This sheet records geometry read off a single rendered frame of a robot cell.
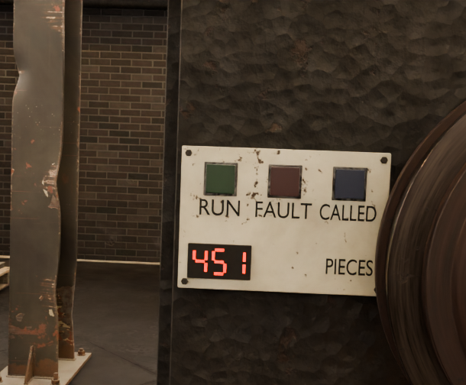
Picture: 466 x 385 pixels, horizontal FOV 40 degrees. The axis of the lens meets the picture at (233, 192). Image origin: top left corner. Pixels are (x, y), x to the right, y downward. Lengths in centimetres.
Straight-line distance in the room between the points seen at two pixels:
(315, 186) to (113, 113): 620
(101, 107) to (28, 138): 362
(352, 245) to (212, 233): 18
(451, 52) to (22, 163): 279
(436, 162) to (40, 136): 284
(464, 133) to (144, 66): 633
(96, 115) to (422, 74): 626
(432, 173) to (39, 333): 300
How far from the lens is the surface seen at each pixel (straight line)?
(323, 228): 80
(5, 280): 590
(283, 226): 80
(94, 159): 698
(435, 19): 86
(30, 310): 350
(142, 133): 687
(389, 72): 84
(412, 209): 68
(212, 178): 79
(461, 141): 69
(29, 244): 344
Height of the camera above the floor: 123
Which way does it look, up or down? 4 degrees down
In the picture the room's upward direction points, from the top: 2 degrees clockwise
